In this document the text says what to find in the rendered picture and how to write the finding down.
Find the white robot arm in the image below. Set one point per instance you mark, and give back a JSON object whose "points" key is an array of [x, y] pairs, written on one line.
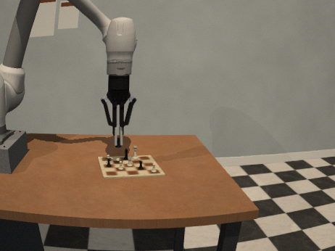
{"points": [[119, 35]]}

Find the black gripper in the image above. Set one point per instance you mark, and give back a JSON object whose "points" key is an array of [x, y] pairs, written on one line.
{"points": [[118, 94]]}

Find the white rook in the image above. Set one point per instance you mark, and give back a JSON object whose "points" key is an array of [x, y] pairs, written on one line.
{"points": [[129, 162]]}

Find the wooden chessboard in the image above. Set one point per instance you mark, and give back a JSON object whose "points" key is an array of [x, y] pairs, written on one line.
{"points": [[129, 172]]}

